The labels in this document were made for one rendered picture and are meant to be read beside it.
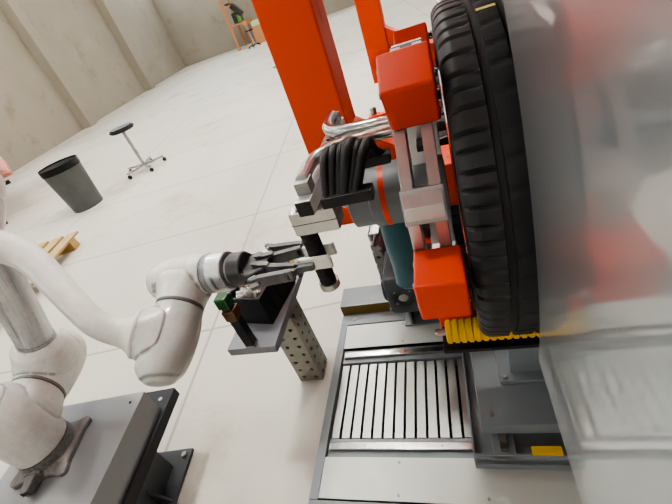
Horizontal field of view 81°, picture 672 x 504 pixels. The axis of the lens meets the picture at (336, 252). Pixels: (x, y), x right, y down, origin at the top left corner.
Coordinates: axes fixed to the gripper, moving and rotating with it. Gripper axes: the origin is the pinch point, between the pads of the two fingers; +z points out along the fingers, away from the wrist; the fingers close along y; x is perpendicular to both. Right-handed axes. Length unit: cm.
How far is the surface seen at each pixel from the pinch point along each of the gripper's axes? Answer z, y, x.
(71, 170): -364, -285, -38
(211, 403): -83, -21, -83
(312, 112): -10, -60, 12
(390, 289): 3, -39, -47
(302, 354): -36, -30, -67
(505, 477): 30, 9, -75
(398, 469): 1, 8, -75
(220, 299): -37.5, -10.7, -17.0
